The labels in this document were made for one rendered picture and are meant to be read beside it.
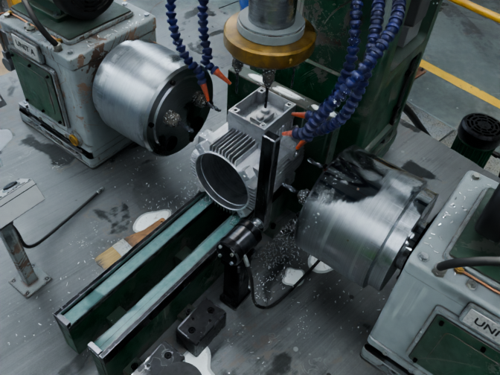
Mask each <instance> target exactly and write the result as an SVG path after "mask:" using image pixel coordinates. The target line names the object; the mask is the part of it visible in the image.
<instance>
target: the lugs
mask: <svg viewBox="0 0 500 375"><path fill-rule="evenodd" d="M296 127H298V125H294V126H292V128H290V129H289V131H290V130H293V129H294V128H296ZM298 128H299V127H298ZM209 145H210V144H209V143H208V141H207V140H204V141H202V142H200V143H199V144H197V145H196V146H195V148H196V149H197V151H198V153H199V154H200V153H204V152H205V151H206V150H208V149H209ZM239 174H240V175H241V176H242V178H243V180H244V181H248V180H250V179H251V178H253V177H254V176H255V172H254V171H253V170H252V168H251V166H250V165H249V166H246V167H244V168H243V169H242V170H240V171H239ZM196 186H197V187H198V188H199V190H200V191H201V192H204V191H205V190H204V189H203V187H202V186H201V184H200V182H197V183H196ZM251 212H252V211H249V210H247V209H243V210H241V211H237V213H238V214H239V216H240V217H247V216H248V215H249V214H250V213H251Z"/></svg>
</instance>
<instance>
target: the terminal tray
mask: <svg viewBox="0 0 500 375"><path fill-rule="evenodd" d="M265 93H266V89H265V88H263V87H262V86H261V87H260V88H258V89H257V90H255V91H254V92H252V93H251V94H250V95H249V96H247V97H246V98H244V99H243V100H241V101H240V102H239V103H238V104H236V105H235V106H233V107H232V108H230V109H229V110H228V131H229V130H230V129H231V128H233V130H234V129H236V131H237V130H239V132H241V131H243V133H244V132H245V133H246V136H247V135H249V138H250V137H252V140H254V139H255V143H257V142H258V149H259V150H260V148H261V140H262V134H263V133H265V132H266V131H267V130H269V131H271V132H273V133H274V134H276V135H279V136H280V137H281V139H282V138H283V136H282V132H286V131H289V129H290V128H292V125H293V120H294V117H295V116H292V115H291V113H292V112H295V108H296V104H295V103H293V102H291V101H289V100H287V99H285V98H283V97H281V96H279V95H277V94H275V93H273V92H271V91H269V93H268V100H267V103H268V105H267V107H266V109H265V108H264V103H265V97H266V95H265ZM258 104H259V105H258ZM256 108H257V109H256ZM247 109H248V110H247ZM253 110H254V111H253ZM250 112H251V114H250ZM243 113H244V114H243ZM276 113H277V115H276ZM279 115H280V116H279ZM273 116H274V119H272V117H273Z"/></svg>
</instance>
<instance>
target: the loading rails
mask: <svg viewBox="0 0 500 375"><path fill-rule="evenodd" d="M203 197H204V198H203ZM200 198H201V199H200ZM205 198H206V201H207V202H205V200H204V199H205ZM288 198H289V190H288V189H286V188H285V187H283V186H282V185H281V186H280V187H279V188H278V189H277V190H276V191H275V192H274V193H273V197H272V208H271V213H270V219H269V227H268V228H267V229H266V230H265V231H261V230H260V232H261V234H262V233H264V234H265V235H267V236H269V237H271V238H272V239H274V238H275V237H276V236H277V235H278V233H279V232H280V231H281V229H282V225H280V224H278V223H277V222H275V220H276V219H277V218H278V217H279V216H280V215H281V214H282V213H283V212H284V211H285V210H286V207H287V203H288ZM209 200H210V199H209V195H208V194H207V193H206V192H205V191H204V192H201V191H200V192H198V193H197V194H196V195H195V196H194V197H192V198H191V199H190V200H189V201H187V202H186V203H185V204H184V205H183V206H182V207H180V208H179V209H178V210H177V211H176V212H174V213H173V214H172V215H171V216H169V217H168V218H167V219H166V220H165V221H164V222H163V223H161V224H160V225H159V226H158V227H156V228H155V229H154V230H153V231H151V232H150V233H149V234H148V235H147V236H146V237H145V238H143V239H142V240H141V241H140V242H138V243H137V244H136V245H135V246H133V247H132V248H131V249H130V250H129V251H128V252H127V253H126V254H124V255H123V256H122V257H120V258H119V259H118V260H117V261H115V262H114V263H113V264H112V265H111V266H110V267H109V268H108V269H106V270H105V271H104V272H102V273H101V274H100V275H99V276H97V277H96V278H95V279H94V280H93V281H92V282H91V283H89V284H88V285H87V286H86V287H84V288H83V289H82V290H81V291H79V292H78V293H77V294H76V295H75V296H74V297H73V298H71V299H70V300H69V301H68V302H66V303H65V304H64V305H63V306H61V307H60V308H59V309H58V310H57V311H56V312H55V313H53V315H54V317H55V319H56V321H57V323H58V326H59V328H60V330H61V332H62V334H63V337H64V339H65V341H66V343H67V344H68V345H69V346H70V347H71V348H72V349H73V350H74V351H75V352H77V353H78V354H79V355H80V354H81V353H82V352H83V351H84V350H85V349H86V348H87V347H89V350H90V352H91V355H92V358H93V360H94V363H95V365H96V367H97V370H98V373H99V374H100V375H123V374H124V375H130V374H131V373H132V372H133V371H134V370H135V369H136V368H137V367H138V366H139V365H140V364H141V363H142V361H141V360H140V359H139V358H140V357H141V356H142V355H143V354H144V353H145V352H146V351H147V350H148V349H149V348H150V347H151V346H152V345H153V344H154V343H155V342H156V341H157V340H158V339H159V338H160V337H161V336H162V334H163V333H164V332H165V331H166V330H167V329H168V328H169V327H170V326H171V325H172V324H173V323H174V322H175V321H176V320H177V319H178V320H179V321H180V322H182V321H183V320H184V319H185V318H186V317H188V316H189V315H190V313H191V312H192V311H193V310H194V309H195V307H193V306H192V304H193V303H194V302H195V301H196V300H197V299H198V298H199V297H200V296H201V295H202V294H203V293H204V292H205V291H206V290H207V289H208V288H209V287H210V286H211V285H212V284H213V283H214V282H215V281H216V279H217V278H218V277H219V276H220V275H221V274H222V273H223V272H224V264H223V263H221V257H218V252H217V247H216V244H217V242H218V241H220V240H221V239H222V238H223V237H225V236H226V235H228V234H229V233H230V232H231V231H232V230H233V229H234V226H235V224H237V223H238V222H239V221H240V220H242V219H247V220H249V221H251V222H252V221H253V219H254V210H253V211H252V212H251V213H250V214H249V215H248V216H247V217H241V218H240V217H239V216H238V214H237V212H236V213H235V214H232V212H231V213H229V211H228V212H226V209H225V210H223V208H222V209H220V206H219V207H218V206H217V204H216V205H215V202H212V199H211V200H210V201H209ZM199 203H200V205H201V204H202V206H200V205H199ZM211 203H212V204H211ZM207 204H208V206H206V205H207ZM205 206H206V207H205ZM228 217H229V218H228ZM232 217H234V220H233V221H235V222H233V221H231V219H233V218H232ZM227 218H228V219H227ZM239 218H240V219H239ZM226 219H227V220H226ZM225 220H226V221H225ZM224 221H225V222H224ZM223 222H224V223H223ZM222 223H223V224H222ZM231 223H233V224H231ZM221 224H222V225H221ZM219 225H220V227H219V228H218V229H217V230H216V231H215V232H214V233H212V232H213V231H214V230H215V229H216V228H217V227H218V226H219ZM232 225H233V226H232ZM211 233H212V234H211ZM209 234H211V235H210V236H209V237H208V238H207V239H206V240H205V241H204V242H203V243H202V241H203V240H204V239H205V238H206V237H207V236H208V235H209ZM200 243H201V244H200ZM199 244H200V245H199ZM198 245H199V246H198ZM197 246H198V247H197ZM196 247H197V248H196ZM195 248H196V249H195ZM194 249H195V250H194ZM193 250H194V251H193ZM175 266H176V268H175V269H174V270H172V269H173V268H174V267H175ZM170 270H172V271H171V272H170V273H169V274H168V275H167V276H166V277H165V278H164V279H162V278H163V277H164V276H165V275H166V274H167V273H168V272H169V271H170ZM161 279H162V280H161ZM160 280H161V281H160ZM159 281H160V282H159ZM158 282H159V283H158ZM157 283H158V284H157ZM156 284H157V285H156ZM155 285H156V286H155ZM154 286H155V287H154ZM153 287H154V288H153ZM151 288H153V289H151ZM150 289H151V290H150ZM149 290H150V291H149ZM148 291H149V292H148ZM147 292H148V293H147ZM146 293H147V294H146ZM145 294H146V295H145ZM144 295H145V296H144ZM143 296H144V297H143ZM141 297H143V298H142V299H141V300H140V301H139V302H138V303H137V304H136V305H135V306H134V307H132V308H131V309H130V310H129V311H128V312H127V310H128V309H129V308H130V307H131V306H133V305H134V304H135V303H136V302H137V301H138V300H139V299H140V298H141ZM108 328H109V329H108ZM107 329H108V330H107ZM106 330H107V331H106ZM105 331H106V332H105ZM104 332H105V333H104ZM102 333H104V334H103V335H102V336H101V337H100V338H99V339H98V340H97V341H96V342H95V343H93V342H94V341H95V340H96V339H97V338H98V337H99V336H100V335H101V334H102Z"/></svg>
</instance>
